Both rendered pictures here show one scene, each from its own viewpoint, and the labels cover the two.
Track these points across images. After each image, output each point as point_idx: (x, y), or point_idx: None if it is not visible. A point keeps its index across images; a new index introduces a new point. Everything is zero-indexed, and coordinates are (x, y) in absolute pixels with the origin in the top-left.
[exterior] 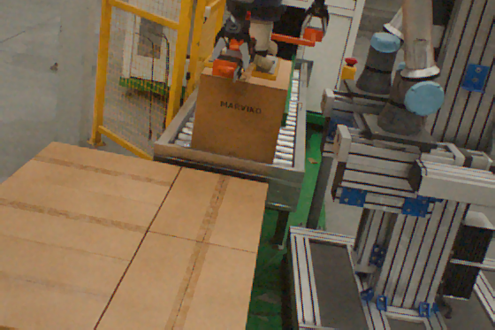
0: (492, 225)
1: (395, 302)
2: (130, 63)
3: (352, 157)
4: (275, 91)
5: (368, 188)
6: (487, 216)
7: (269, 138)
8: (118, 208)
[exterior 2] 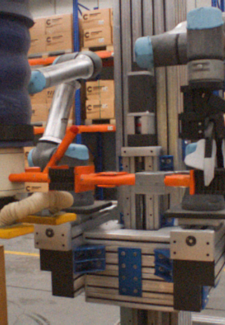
0: (28, 313)
1: None
2: None
3: (215, 251)
4: None
5: (219, 276)
6: (14, 311)
7: (0, 320)
8: None
